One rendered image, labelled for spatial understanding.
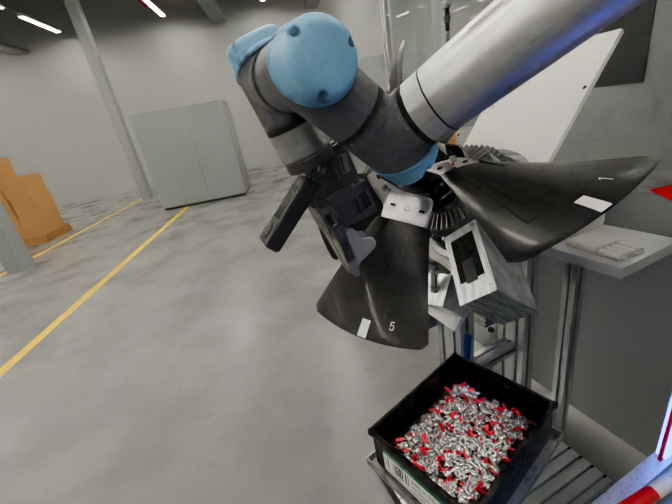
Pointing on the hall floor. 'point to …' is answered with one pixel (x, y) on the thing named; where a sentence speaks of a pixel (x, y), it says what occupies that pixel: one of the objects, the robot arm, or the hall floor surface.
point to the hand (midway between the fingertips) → (351, 271)
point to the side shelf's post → (566, 341)
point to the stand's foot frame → (559, 481)
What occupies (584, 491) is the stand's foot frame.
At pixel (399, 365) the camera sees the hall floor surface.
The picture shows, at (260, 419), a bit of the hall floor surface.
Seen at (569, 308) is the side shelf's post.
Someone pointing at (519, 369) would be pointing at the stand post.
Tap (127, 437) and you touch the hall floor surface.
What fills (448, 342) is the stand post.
